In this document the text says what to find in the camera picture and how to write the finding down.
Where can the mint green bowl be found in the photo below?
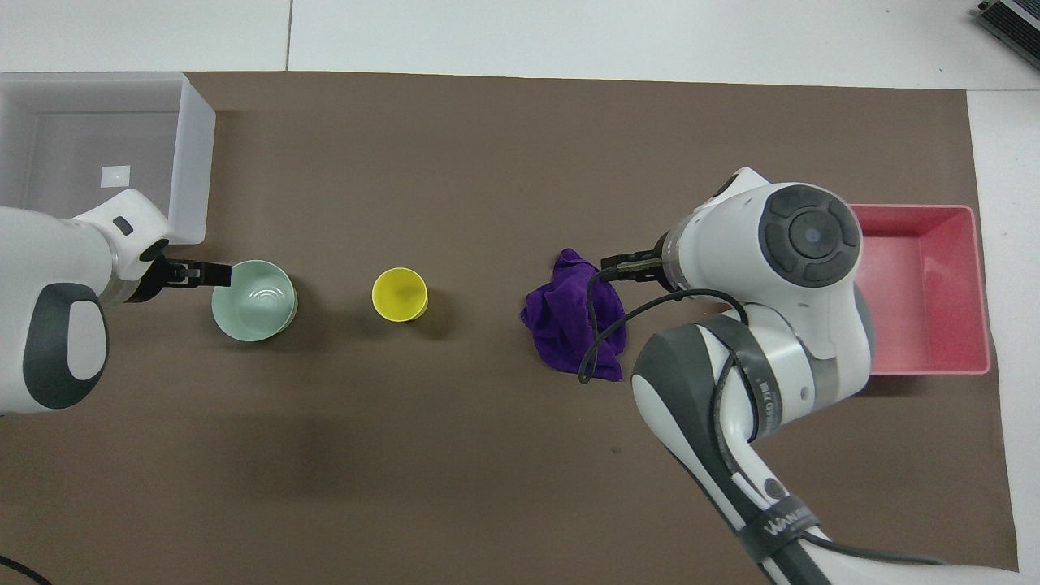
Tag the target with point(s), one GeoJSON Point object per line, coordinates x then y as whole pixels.
{"type": "Point", "coordinates": [252, 301]}

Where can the pink plastic tray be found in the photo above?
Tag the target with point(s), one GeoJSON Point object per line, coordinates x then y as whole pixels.
{"type": "Point", "coordinates": [926, 292]}

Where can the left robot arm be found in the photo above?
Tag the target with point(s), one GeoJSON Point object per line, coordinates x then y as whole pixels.
{"type": "Point", "coordinates": [49, 268]}

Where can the translucent white plastic box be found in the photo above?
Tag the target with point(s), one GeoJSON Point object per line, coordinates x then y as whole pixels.
{"type": "Point", "coordinates": [193, 138]}

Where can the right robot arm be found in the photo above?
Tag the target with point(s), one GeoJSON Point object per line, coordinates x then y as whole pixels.
{"type": "Point", "coordinates": [756, 236]}

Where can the white label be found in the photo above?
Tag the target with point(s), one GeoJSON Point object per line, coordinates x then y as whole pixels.
{"type": "Point", "coordinates": [115, 175]}

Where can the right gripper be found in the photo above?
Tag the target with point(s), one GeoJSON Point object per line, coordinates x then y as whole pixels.
{"type": "Point", "coordinates": [660, 262]}

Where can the grey device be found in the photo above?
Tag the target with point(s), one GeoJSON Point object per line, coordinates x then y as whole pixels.
{"type": "Point", "coordinates": [1016, 20]}

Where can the yellow plastic cup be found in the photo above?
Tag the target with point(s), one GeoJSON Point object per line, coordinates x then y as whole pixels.
{"type": "Point", "coordinates": [400, 294]}

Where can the purple cloth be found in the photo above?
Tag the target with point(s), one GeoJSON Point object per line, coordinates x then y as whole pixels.
{"type": "Point", "coordinates": [569, 317]}

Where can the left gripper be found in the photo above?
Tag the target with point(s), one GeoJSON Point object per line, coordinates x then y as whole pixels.
{"type": "Point", "coordinates": [154, 280]}

